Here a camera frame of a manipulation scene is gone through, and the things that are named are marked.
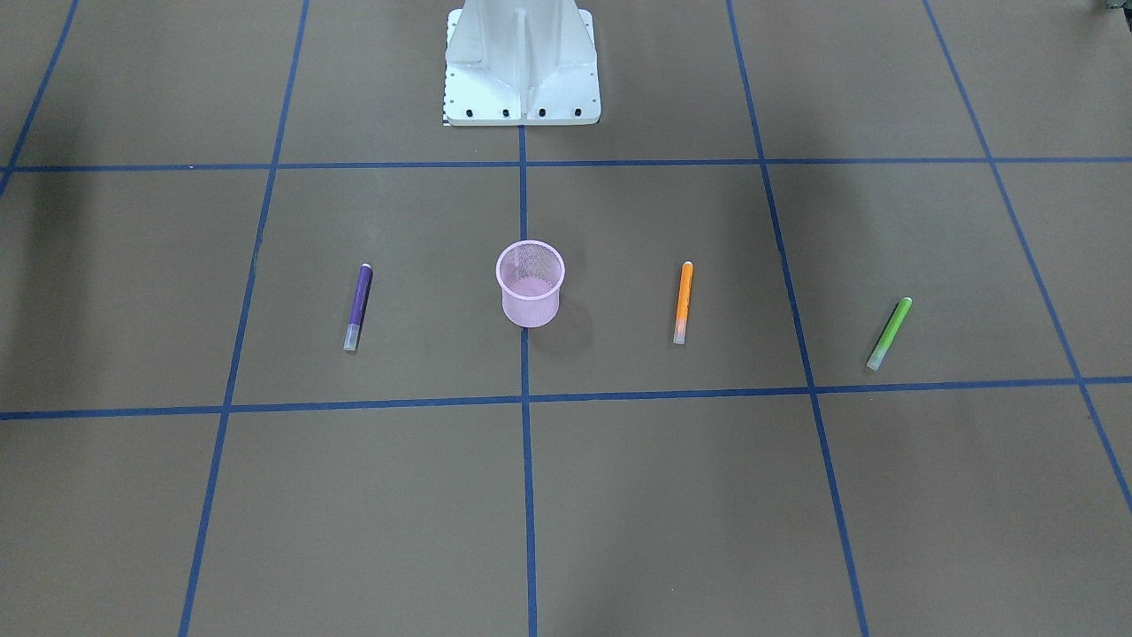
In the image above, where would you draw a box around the green marker pen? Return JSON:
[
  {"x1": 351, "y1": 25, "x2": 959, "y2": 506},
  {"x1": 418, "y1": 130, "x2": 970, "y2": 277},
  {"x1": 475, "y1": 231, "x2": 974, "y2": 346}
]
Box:
[{"x1": 865, "y1": 295, "x2": 914, "y2": 372}]

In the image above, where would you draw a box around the pink mesh pen holder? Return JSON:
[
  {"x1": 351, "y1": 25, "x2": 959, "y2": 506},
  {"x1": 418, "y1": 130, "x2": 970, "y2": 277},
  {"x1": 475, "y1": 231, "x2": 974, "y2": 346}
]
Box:
[{"x1": 494, "y1": 241, "x2": 566, "y2": 329}]

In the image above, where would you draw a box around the orange marker pen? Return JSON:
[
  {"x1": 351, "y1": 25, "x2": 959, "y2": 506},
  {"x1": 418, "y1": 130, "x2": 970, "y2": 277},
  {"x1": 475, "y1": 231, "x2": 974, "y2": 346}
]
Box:
[{"x1": 672, "y1": 261, "x2": 694, "y2": 344}]

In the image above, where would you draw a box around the purple marker pen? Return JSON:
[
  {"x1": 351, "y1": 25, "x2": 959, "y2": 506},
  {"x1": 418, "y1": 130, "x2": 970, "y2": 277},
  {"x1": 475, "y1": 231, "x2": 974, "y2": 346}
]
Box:
[{"x1": 342, "y1": 262, "x2": 374, "y2": 352}]

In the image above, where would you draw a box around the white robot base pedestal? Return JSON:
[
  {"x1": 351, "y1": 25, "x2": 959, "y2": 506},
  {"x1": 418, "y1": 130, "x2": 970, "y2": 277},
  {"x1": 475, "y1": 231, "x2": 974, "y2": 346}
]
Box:
[{"x1": 441, "y1": 1, "x2": 602, "y2": 127}]

